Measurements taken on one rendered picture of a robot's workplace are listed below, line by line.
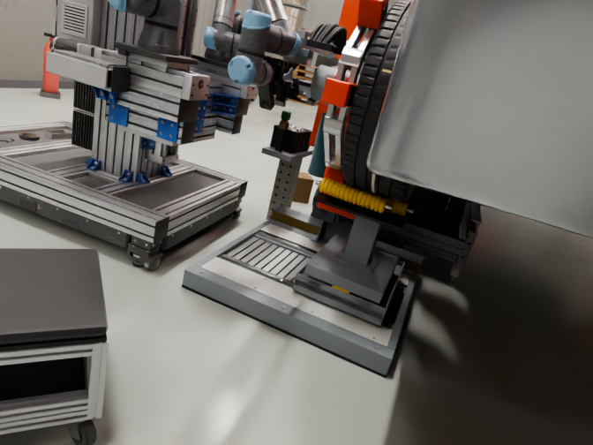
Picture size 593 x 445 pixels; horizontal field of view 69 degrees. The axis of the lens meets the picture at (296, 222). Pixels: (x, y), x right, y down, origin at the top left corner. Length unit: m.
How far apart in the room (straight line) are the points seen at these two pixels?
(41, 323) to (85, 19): 1.44
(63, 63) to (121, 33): 0.34
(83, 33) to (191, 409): 1.56
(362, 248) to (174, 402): 0.87
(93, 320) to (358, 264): 1.05
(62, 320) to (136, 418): 0.38
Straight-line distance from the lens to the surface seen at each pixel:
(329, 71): 1.65
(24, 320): 0.99
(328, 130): 1.43
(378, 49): 1.36
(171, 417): 1.26
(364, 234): 1.68
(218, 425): 1.26
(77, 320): 0.99
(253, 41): 1.27
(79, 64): 1.80
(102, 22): 2.14
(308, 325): 1.56
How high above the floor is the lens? 0.92
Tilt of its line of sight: 20 degrees down
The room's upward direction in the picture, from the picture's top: 14 degrees clockwise
